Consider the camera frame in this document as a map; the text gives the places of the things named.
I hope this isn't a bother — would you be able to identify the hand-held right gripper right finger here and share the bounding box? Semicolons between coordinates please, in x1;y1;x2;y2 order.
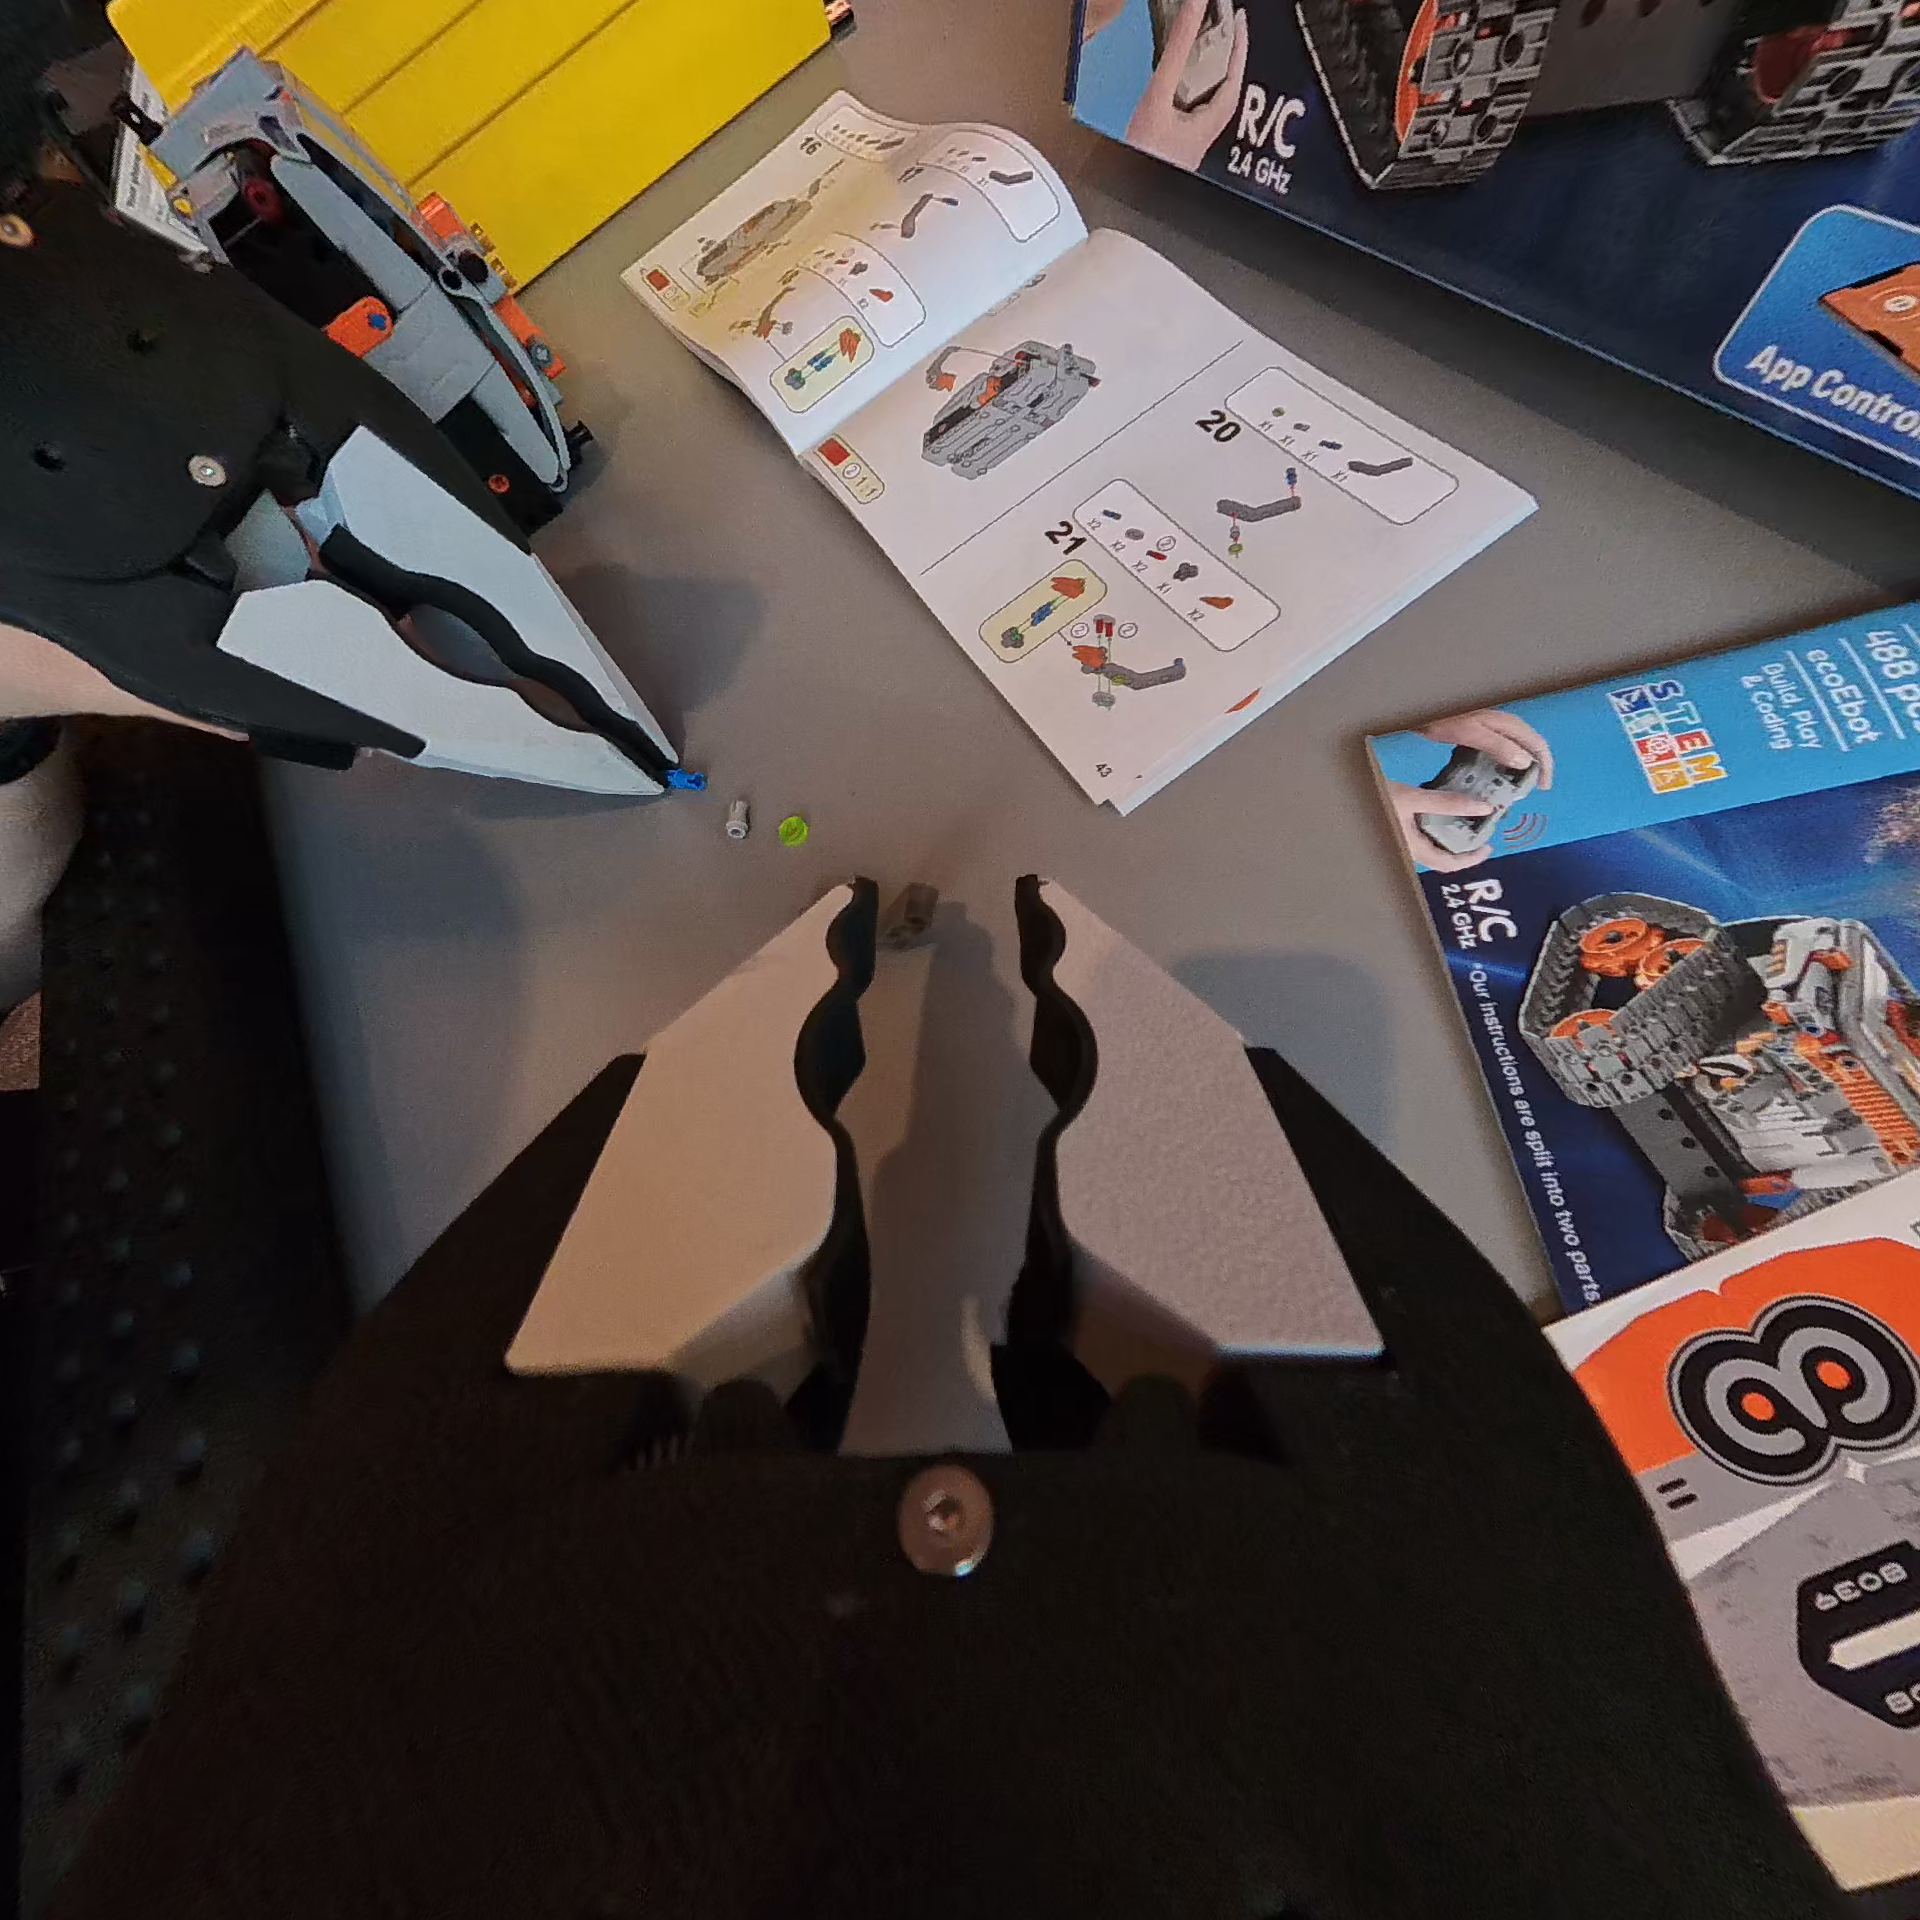
997;873;1388;1453

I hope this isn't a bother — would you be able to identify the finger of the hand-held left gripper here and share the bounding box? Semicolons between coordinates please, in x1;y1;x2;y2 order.
292;424;681;777
214;577;671;801

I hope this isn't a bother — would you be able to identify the open instruction booklet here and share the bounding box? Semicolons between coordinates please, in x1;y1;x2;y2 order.
622;89;1538;816

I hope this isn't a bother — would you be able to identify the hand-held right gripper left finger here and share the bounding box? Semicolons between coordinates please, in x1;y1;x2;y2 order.
502;879;884;1420

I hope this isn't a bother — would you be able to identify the blue toy manual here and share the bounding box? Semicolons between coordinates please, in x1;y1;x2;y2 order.
1365;600;1920;1314

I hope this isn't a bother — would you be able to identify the orange grey sticker sheet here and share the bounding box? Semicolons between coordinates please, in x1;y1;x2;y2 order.
1543;1184;1920;1896

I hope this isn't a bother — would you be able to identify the black perforated mat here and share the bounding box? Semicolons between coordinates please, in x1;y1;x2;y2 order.
0;721;355;1920

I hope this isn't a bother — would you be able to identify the grey desk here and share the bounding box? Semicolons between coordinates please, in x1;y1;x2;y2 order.
246;0;1920;1361

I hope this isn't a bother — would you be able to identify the grey orange toy robot build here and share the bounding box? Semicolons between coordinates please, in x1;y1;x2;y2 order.
111;52;598;540

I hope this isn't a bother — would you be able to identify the person's left hand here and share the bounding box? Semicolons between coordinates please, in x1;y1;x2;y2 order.
0;621;260;745

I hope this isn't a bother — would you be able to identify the yellow box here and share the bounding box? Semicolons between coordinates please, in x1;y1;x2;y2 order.
106;0;835;296

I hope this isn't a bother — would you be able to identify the blue toy robot box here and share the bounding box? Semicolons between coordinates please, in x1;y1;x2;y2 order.
1065;0;1920;497

